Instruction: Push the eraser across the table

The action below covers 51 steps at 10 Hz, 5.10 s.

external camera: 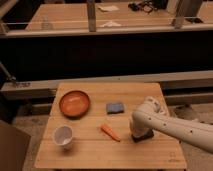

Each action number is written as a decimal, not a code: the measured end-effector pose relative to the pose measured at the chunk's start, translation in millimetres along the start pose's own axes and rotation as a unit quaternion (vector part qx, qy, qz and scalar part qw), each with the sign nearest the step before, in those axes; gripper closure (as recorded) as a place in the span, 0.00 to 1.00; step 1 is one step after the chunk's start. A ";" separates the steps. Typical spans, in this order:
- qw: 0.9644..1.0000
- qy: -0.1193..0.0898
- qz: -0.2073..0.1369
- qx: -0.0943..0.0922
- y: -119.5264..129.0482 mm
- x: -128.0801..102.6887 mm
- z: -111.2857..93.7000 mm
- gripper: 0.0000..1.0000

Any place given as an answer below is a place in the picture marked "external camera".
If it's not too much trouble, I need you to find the blue sponge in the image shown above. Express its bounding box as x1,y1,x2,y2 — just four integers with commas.
106,102,124,114

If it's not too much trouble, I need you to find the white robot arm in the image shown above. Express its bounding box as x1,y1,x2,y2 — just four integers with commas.
130,96,213,154

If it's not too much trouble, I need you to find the black cables bundle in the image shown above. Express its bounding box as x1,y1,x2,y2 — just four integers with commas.
127,0,159,14

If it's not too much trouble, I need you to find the white crumpled paper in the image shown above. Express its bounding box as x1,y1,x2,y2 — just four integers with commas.
100,21,122,28

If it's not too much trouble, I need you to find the metal rail beam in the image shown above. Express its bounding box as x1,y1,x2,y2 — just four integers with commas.
0,70,213,100

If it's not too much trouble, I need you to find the white paper sheet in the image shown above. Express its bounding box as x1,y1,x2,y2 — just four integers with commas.
98,5,119,12

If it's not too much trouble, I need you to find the brown cardboard box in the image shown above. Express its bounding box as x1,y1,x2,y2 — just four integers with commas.
0,120,31,171

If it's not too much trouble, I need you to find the black eraser block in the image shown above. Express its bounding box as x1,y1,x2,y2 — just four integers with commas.
131,130,154,143

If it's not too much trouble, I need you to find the orange carrot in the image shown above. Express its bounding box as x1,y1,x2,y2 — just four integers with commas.
100,124,121,142

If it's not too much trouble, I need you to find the white paper cup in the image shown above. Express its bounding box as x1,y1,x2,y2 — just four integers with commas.
52,125,73,150

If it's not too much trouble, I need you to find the orange wooden bowl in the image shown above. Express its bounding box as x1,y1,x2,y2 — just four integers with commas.
59,90,90,118

